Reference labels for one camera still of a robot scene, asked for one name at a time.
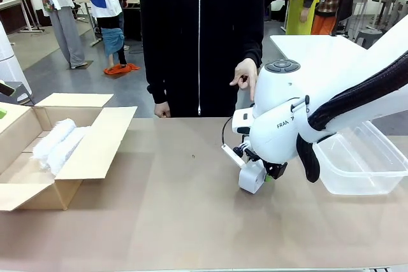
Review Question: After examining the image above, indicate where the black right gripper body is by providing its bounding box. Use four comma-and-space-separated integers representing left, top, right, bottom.
262, 161, 288, 180

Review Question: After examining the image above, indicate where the unwrapped white clock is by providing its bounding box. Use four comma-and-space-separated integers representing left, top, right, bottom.
238, 159, 268, 195

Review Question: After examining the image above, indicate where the narrow bubble-wrapped clock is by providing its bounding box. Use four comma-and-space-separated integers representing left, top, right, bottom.
31, 118, 77, 166

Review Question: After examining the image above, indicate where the wide bubble-wrapped clock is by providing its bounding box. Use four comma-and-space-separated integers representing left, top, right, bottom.
47, 125, 94, 176

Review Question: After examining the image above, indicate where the person's right forearm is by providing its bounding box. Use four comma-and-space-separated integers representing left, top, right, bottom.
145, 55, 170, 105

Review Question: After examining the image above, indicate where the person's left forearm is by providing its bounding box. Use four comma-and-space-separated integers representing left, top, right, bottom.
244, 23, 265, 69

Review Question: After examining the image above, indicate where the person's left hand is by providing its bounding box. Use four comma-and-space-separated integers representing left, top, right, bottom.
229, 58, 260, 103

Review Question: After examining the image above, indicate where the person's right hand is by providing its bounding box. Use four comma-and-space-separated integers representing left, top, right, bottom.
153, 101, 172, 118

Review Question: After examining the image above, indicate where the clear plastic bin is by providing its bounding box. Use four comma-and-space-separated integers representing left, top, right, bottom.
312, 120, 408, 196

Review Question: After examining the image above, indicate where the white background desk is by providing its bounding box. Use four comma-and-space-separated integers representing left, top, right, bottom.
0, 0, 46, 34

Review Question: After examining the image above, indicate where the white shirt grey trousers figure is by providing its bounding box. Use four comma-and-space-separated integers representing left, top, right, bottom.
21, 0, 87, 69

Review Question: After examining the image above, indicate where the open brown cardboard box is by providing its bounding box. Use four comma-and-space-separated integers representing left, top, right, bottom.
0, 92, 138, 212

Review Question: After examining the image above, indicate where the orange cloth on floor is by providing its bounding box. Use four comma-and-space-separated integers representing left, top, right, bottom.
103, 62, 142, 76

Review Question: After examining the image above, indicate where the white background table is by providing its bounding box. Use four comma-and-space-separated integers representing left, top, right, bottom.
269, 34, 370, 77

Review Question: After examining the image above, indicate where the person in black hoodie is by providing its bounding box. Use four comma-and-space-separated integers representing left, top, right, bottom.
139, 0, 265, 118

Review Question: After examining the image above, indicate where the grey round stool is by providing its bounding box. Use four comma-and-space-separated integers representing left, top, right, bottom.
353, 29, 384, 50

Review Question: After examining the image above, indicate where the person in orange trousers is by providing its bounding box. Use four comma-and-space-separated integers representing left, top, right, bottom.
310, 0, 339, 36

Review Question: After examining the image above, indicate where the person in yellow apron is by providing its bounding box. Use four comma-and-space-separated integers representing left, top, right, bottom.
285, 0, 321, 36

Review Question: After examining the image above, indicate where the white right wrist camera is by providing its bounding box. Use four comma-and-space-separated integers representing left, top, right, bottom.
221, 108, 256, 168

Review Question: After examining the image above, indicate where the thin black camera cable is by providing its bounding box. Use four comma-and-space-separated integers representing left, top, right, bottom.
221, 115, 235, 146

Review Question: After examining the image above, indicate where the black braided cable sleeve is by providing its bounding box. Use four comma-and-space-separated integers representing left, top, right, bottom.
296, 50, 408, 184

